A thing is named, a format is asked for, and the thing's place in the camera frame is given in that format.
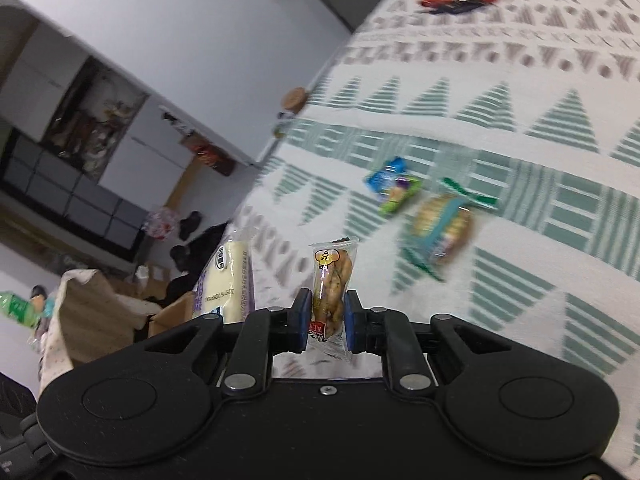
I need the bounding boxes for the brown drink bottle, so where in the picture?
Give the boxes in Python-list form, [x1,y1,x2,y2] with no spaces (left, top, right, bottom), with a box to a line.
[192,142,223,166]

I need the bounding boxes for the white cloth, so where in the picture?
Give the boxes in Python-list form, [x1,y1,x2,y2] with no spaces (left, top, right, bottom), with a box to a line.
[37,269,161,396]

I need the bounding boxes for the blue and green snack packet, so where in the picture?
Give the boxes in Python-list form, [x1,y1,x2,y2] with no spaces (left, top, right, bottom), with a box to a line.
[364,156,422,217]

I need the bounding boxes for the cardboard box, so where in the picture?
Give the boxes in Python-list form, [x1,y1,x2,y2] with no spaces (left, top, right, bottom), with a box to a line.
[147,290,211,338]

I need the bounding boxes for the printed triangle-pattern blanket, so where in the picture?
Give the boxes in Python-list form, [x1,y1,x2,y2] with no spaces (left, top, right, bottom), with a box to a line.
[220,0,640,476]

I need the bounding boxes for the brown paper cup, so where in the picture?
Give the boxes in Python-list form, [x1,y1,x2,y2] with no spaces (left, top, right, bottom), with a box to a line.
[282,87,307,113]

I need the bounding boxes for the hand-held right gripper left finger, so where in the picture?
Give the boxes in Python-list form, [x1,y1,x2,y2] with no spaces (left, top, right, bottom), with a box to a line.
[132,287,312,393]

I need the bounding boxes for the clear sandwich packet green ribbon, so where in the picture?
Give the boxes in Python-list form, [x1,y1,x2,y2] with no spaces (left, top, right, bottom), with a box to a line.
[400,177,498,281]

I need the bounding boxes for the white cabinet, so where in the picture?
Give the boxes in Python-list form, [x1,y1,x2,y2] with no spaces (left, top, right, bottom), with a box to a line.
[97,95,196,261]

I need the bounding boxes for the black clothes pile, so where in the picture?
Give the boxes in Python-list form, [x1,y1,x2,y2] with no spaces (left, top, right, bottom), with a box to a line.
[165,222,231,306]

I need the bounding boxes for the white bread packet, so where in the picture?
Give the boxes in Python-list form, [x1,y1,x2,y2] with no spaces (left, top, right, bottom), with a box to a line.
[192,227,257,325]

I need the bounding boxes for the green plastic bottle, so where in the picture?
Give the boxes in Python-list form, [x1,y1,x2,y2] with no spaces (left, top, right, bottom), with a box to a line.
[0,290,43,331]

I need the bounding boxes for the pack of pink-label bottles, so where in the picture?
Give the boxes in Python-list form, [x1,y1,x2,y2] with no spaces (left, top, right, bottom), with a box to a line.
[145,209,178,241]

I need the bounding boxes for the clear orange-label snack packet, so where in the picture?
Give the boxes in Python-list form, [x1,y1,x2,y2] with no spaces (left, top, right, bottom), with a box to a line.
[308,240,360,361]

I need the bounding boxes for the plastic bag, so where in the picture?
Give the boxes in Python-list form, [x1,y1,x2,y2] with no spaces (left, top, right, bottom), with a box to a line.
[272,110,296,138]

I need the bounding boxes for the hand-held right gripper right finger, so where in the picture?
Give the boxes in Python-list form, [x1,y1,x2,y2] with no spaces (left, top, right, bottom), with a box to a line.
[344,290,513,393]

